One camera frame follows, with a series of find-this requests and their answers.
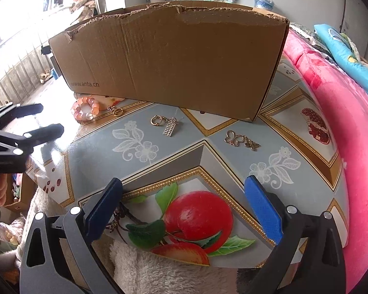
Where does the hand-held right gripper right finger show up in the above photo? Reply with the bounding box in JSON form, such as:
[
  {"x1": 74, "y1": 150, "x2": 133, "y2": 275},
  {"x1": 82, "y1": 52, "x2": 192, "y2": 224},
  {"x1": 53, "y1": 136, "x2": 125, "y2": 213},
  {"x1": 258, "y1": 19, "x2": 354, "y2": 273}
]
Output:
[{"x1": 245, "y1": 175, "x2": 347, "y2": 294}]

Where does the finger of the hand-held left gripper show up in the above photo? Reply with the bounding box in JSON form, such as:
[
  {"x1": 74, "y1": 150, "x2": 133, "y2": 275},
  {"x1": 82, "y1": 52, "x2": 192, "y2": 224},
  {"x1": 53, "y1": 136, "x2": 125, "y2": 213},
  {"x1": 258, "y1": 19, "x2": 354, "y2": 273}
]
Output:
[
  {"x1": 0, "y1": 123, "x2": 64, "y2": 157},
  {"x1": 0, "y1": 102, "x2": 44, "y2": 126}
]

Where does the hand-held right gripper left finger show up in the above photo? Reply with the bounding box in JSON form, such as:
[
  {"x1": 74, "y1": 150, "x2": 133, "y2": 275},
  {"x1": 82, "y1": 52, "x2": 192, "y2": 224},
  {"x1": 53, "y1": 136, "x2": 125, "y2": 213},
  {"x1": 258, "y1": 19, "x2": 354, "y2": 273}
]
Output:
[{"x1": 20, "y1": 178, "x2": 123, "y2": 294}]

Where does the orange beaded bracelet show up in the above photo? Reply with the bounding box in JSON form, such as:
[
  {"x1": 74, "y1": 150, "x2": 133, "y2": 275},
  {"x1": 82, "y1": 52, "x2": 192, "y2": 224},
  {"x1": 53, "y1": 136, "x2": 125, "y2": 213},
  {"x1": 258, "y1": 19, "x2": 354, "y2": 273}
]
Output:
[{"x1": 71, "y1": 96, "x2": 102, "y2": 121}]

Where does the gold butterfly charm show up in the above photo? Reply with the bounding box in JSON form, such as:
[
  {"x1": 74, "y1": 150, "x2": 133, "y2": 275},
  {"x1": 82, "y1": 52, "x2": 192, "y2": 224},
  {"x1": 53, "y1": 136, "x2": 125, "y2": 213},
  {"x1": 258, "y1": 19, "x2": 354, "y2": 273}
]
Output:
[{"x1": 224, "y1": 130, "x2": 261, "y2": 151}]

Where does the gold abacus charm chain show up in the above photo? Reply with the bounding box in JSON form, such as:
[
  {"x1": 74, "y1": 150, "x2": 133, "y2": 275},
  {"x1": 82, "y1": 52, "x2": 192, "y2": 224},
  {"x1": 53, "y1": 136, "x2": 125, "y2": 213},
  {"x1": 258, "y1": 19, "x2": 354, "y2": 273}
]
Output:
[{"x1": 151, "y1": 115, "x2": 180, "y2": 137}]

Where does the brown cardboard box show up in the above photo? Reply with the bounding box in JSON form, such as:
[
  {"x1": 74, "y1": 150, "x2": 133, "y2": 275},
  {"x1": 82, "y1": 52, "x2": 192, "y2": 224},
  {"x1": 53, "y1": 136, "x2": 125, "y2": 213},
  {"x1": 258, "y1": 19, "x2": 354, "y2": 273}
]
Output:
[{"x1": 48, "y1": 0, "x2": 290, "y2": 122}]

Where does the small brown carton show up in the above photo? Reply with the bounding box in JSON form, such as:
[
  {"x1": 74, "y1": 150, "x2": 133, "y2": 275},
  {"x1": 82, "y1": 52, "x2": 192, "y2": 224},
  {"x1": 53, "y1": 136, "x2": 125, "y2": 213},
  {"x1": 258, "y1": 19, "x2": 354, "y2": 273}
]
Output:
[{"x1": 3, "y1": 171, "x2": 39, "y2": 213}]

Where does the metal balcony railing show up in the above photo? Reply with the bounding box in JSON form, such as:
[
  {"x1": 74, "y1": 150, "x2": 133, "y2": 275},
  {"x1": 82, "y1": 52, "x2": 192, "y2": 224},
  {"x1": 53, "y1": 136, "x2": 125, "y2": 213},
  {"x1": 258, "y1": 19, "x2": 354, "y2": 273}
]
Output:
[{"x1": 0, "y1": 21, "x2": 56, "y2": 111}]

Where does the white fleece garment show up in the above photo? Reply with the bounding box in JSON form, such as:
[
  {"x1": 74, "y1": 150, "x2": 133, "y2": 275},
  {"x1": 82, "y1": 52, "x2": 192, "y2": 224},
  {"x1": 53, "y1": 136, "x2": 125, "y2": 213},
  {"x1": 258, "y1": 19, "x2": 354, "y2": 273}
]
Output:
[{"x1": 15, "y1": 187, "x2": 264, "y2": 294}]

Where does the pink floral blanket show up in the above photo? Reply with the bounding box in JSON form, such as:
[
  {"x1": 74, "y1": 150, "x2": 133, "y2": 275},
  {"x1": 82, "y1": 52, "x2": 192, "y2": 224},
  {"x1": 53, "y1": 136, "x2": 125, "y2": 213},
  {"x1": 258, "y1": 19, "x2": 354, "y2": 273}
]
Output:
[{"x1": 282, "y1": 26, "x2": 368, "y2": 291}]

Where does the pile of clothes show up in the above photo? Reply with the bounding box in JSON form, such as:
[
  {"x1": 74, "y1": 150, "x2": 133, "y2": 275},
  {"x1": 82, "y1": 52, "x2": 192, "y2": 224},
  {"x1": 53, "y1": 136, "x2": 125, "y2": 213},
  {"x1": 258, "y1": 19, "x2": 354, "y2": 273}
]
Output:
[{"x1": 70, "y1": 0, "x2": 95, "y2": 22}]

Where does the blue printed quilt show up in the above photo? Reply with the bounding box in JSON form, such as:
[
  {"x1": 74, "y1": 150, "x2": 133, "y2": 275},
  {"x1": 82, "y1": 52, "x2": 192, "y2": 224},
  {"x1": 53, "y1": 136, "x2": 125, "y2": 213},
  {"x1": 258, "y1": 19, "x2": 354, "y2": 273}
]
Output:
[{"x1": 313, "y1": 24, "x2": 368, "y2": 105}]

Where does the grey lace cloth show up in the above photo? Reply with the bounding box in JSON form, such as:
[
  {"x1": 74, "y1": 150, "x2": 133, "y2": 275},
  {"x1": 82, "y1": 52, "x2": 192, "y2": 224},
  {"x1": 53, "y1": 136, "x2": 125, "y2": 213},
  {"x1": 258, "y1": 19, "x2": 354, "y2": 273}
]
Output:
[{"x1": 290, "y1": 23, "x2": 335, "y2": 62}]

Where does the cream knit cloth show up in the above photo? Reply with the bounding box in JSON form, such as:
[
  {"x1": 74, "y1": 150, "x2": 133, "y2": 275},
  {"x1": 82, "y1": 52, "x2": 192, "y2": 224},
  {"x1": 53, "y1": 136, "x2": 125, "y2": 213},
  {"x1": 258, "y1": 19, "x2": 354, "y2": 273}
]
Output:
[{"x1": 346, "y1": 32, "x2": 367, "y2": 65}]

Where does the blue wrapped jug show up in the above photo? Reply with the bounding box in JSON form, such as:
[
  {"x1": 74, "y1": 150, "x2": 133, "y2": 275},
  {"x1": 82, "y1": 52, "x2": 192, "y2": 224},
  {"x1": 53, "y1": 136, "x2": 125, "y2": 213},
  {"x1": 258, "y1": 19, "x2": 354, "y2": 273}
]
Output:
[{"x1": 253, "y1": 0, "x2": 276, "y2": 10}]

